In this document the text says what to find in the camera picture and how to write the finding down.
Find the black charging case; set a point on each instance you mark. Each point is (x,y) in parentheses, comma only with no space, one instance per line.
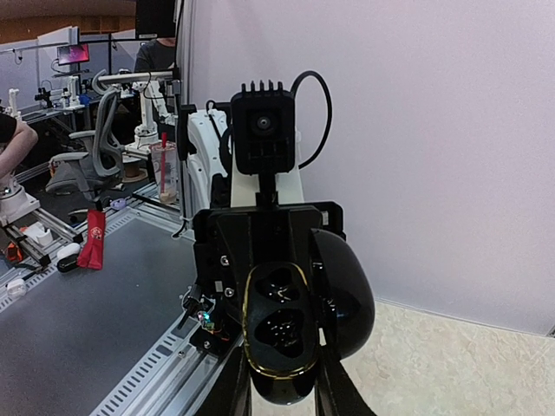
(294,316)

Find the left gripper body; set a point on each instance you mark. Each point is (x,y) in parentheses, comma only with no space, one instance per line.
(284,234)

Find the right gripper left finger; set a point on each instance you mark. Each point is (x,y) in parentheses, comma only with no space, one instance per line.
(231,393)

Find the person in black shirt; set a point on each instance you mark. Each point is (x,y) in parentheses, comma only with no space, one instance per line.
(156,55)

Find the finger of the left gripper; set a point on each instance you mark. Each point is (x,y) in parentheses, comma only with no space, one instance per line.
(236,231)

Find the person forearm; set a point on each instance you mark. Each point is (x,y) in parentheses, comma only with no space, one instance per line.
(18,139)

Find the red pouch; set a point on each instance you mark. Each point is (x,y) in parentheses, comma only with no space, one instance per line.
(91,255)

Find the aluminium front rail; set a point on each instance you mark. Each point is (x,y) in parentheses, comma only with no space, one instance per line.
(172,378)

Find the plastic cup with red straw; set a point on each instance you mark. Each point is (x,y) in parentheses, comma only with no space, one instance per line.
(164,161)

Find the monitor screen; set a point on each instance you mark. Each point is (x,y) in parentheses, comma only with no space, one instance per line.
(72,54)

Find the grey office chair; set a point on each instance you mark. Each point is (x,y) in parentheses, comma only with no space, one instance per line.
(99,167)

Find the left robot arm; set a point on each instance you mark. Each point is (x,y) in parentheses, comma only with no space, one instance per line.
(210,166)

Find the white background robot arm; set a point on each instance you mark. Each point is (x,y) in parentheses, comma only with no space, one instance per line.
(151,101)

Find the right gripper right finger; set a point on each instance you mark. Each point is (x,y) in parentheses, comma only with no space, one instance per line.
(335,392)

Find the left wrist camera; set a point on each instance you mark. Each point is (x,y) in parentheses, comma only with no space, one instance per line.
(264,142)

